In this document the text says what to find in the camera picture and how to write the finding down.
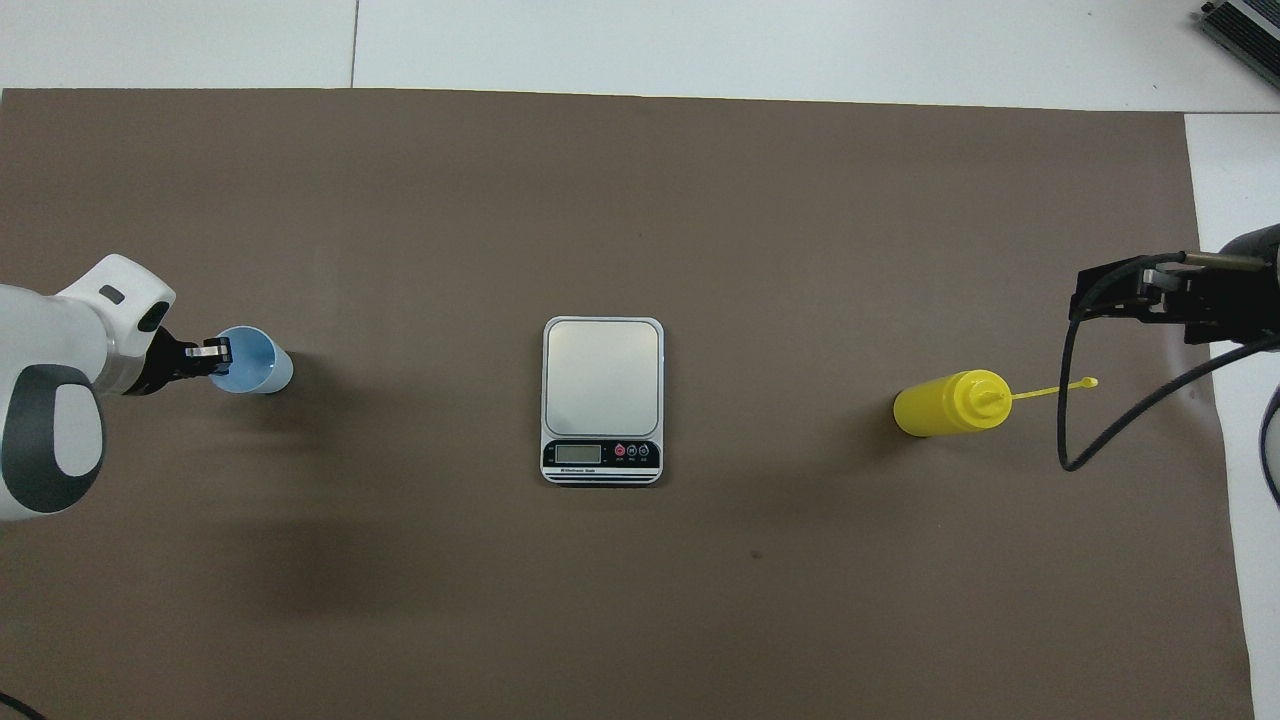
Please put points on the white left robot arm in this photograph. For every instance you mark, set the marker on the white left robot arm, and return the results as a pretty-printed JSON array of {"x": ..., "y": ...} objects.
[{"x": 50, "y": 340}]

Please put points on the grey metal device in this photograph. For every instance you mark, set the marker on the grey metal device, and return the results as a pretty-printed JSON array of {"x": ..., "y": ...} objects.
[{"x": 1250, "y": 25}]

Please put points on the silver digital kitchen scale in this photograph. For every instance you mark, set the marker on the silver digital kitchen scale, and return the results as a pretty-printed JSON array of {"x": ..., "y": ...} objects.
[{"x": 600, "y": 375}]

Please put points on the light blue plastic cup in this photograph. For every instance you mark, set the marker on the light blue plastic cup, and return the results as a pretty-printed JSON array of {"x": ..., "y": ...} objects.
[{"x": 255, "y": 360}]

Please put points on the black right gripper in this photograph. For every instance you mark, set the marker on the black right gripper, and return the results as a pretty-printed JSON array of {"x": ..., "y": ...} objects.
[{"x": 1230, "y": 305}]

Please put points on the brown paper table mat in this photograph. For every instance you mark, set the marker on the brown paper table mat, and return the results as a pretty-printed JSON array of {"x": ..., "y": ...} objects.
[{"x": 600, "y": 600}]

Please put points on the yellow squeeze bottle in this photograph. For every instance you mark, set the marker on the yellow squeeze bottle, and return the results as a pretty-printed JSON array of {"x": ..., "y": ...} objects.
[{"x": 935, "y": 405}]

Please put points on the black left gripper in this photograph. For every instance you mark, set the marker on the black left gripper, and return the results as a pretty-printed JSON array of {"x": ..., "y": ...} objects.
[{"x": 170, "y": 365}]

